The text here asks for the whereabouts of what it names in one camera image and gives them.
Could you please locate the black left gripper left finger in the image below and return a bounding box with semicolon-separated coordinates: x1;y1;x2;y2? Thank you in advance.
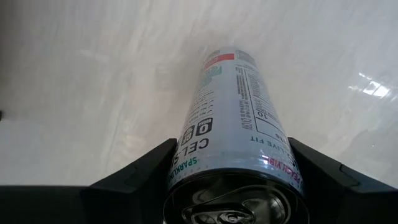
81;138;178;224

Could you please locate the white Celsius can black lid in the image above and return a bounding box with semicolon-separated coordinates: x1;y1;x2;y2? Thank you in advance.
163;46;310;224

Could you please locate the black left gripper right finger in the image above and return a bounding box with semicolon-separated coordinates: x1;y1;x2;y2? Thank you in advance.
288;137;398;224

